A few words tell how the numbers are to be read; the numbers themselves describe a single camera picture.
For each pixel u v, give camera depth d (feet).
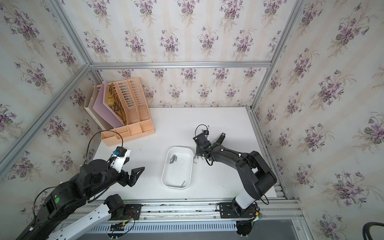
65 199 1.33
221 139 3.24
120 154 1.71
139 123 3.23
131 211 2.39
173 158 2.99
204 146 2.31
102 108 2.74
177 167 2.91
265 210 2.43
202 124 2.42
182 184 2.69
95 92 2.91
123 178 1.77
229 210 2.40
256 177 1.47
